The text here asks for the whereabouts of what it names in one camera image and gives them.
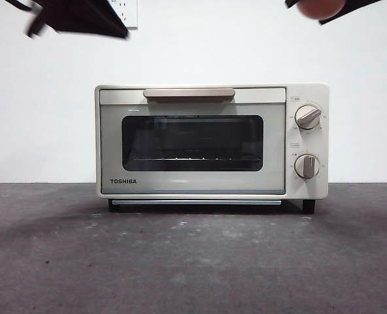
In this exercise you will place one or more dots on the white wall socket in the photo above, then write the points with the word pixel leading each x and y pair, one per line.
pixel 131 13

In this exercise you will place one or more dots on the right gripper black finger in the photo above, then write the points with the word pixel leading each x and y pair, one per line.
pixel 353 8
pixel 295 3

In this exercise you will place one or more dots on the white Toshiba toaster oven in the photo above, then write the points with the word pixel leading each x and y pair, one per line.
pixel 306 91

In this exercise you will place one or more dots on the beige knob with upright grip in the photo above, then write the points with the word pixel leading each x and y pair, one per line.
pixel 307 167

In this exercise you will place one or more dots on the beige knob with slanted grip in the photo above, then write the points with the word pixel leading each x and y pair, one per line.
pixel 308 116

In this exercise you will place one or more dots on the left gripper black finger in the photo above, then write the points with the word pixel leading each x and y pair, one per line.
pixel 35 24
pixel 82 16

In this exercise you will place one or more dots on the brown egg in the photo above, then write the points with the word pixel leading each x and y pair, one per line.
pixel 321 8

